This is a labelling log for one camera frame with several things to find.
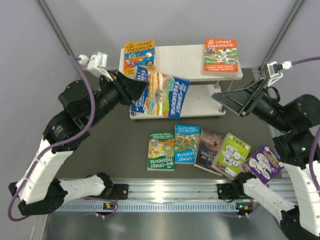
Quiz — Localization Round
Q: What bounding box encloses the green 104-storey treehouse book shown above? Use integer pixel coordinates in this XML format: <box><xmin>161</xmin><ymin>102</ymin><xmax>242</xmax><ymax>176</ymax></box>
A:
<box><xmin>147</xmin><ymin>131</ymin><xmax>175</xmax><ymax>171</ymax></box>

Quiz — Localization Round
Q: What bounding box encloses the purple cartoon book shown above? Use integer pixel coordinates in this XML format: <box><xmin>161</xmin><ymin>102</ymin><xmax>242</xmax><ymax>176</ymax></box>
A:
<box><xmin>242</xmin><ymin>145</ymin><xmax>284</xmax><ymax>185</ymax></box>

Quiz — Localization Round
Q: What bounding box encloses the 130-storey treehouse book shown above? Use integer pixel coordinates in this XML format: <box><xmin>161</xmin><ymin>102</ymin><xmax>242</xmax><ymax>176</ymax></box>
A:
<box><xmin>123</xmin><ymin>39</ymin><xmax>156</xmax><ymax>77</ymax></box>

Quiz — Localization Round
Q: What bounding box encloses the slotted grey cable duct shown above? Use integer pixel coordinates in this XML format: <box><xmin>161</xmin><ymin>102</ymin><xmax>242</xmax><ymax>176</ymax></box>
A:
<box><xmin>54</xmin><ymin>201</ymin><xmax>254</xmax><ymax>213</ymax></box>

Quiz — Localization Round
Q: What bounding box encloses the blue 91-storey treehouse book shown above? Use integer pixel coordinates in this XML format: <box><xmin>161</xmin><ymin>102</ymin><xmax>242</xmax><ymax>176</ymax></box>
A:
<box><xmin>129</xmin><ymin>66</ymin><xmax>191</xmax><ymax>120</ymax></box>

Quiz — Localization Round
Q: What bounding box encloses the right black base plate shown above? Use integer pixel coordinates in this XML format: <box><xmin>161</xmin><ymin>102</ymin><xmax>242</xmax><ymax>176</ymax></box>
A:
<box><xmin>216</xmin><ymin>183</ymin><xmax>239</xmax><ymax>203</ymax></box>

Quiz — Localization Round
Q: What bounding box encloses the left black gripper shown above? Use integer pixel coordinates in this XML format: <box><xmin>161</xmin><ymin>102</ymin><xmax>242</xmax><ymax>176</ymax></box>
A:
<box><xmin>85</xmin><ymin>69</ymin><xmax>149</xmax><ymax>128</ymax></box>

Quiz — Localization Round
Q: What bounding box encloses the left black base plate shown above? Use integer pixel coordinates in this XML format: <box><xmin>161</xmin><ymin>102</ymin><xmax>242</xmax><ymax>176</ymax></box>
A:
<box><xmin>107</xmin><ymin>184</ymin><xmax>129</xmax><ymax>201</ymax></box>

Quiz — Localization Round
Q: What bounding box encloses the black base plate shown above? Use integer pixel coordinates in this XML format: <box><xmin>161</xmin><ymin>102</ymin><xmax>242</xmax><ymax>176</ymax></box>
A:
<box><xmin>107</xmin><ymin>184</ymin><xmax>129</xmax><ymax>201</ymax></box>
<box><xmin>216</xmin><ymin>183</ymin><xmax>239</xmax><ymax>203</ymax></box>

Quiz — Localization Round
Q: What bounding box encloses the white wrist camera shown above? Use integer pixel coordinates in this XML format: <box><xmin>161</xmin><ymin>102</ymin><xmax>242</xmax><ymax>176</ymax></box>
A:
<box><xmin>77</xmin><ymin>51</ymin><xmax>110</xmax><ymax>78</ymax></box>
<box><xmin>260</xmin><ymin>60</ymin><xmax>292</xmax><ymax>87</ymax></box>

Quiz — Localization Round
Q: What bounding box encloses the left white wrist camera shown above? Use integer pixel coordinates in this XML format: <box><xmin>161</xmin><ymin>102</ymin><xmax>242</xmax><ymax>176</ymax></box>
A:
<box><xmin>77</xmin><ymin>51</ymin><xmax>110</xmax><ymax>78</ymax></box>

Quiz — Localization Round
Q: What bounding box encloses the light blue storey treehouse book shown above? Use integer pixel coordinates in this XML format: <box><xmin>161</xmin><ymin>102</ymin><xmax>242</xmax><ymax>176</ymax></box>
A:
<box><xmin>174</xmin><ymin>124</ymin><xmax>201</xmax><ymax>164</ymax></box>

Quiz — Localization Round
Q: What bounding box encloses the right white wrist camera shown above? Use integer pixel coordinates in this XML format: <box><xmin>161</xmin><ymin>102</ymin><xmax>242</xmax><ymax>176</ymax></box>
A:
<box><xmin>260</xmin><ymin>60</ymin><xmax>292</xmax><ymax>87</ymax></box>

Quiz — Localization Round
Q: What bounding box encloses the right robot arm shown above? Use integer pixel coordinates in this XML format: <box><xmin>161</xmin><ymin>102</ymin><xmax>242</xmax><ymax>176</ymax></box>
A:
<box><xmin>212</xmin><ymin>79</ymin><xmax>320</xmax><ymax>240</ymax></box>

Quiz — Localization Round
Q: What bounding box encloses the aluminium mounting rail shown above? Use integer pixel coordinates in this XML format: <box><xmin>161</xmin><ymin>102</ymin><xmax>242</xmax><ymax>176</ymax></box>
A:
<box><xmin>112</xmin><ymin>178</ymin><xmax>231</xmax><ymax>204</ymax></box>

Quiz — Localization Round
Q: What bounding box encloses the orange 78-storey treehouse book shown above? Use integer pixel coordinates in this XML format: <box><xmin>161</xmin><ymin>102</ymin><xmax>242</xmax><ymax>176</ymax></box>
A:
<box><xmin>201</xmin><ymin>38</ymin><xmax>240</xmax><ymax>79</ymax></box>

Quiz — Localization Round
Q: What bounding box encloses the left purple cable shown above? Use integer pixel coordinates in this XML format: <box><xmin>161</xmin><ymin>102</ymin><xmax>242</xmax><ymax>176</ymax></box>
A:
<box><xmin>7</xmin><ymin>56</ymin><xmax>118</xmax><ymax>222</ymax></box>

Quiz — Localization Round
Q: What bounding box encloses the lime green cartoon book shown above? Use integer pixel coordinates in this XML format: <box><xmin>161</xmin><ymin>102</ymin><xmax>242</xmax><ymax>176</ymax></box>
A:
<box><xmin>211</xmin><ymin>133</ymin><xmax>251</xmax><ymax>180</ymax></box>

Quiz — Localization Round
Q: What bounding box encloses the white two-tier wooden shelf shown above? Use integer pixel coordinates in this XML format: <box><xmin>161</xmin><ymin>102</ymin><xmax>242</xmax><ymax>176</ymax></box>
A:
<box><xmin>118</xmin><ymin>44</ymin><xmax>244</xmax><ymax>120</ymax></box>

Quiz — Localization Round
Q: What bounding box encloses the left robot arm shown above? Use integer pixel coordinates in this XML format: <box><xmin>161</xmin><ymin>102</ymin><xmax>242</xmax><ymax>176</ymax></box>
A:
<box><xmin>8</xmin><ymin>70</ymin><xmax>149</xmax><ymax>219</ymax></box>

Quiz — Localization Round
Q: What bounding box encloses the dark tale of cities book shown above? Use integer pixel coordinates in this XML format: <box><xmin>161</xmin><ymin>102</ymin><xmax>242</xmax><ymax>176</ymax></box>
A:
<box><xmin>193</xmin><ymin>127</ymin><xmax>226</xmax><ymax>176</ymax></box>

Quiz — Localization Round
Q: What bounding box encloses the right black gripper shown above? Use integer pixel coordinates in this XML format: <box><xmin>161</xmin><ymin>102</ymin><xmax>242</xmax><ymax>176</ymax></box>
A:
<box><xmin>210</xmin><ymin>75</ymin><xmax>291</xmax><ymax>132</ymax></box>

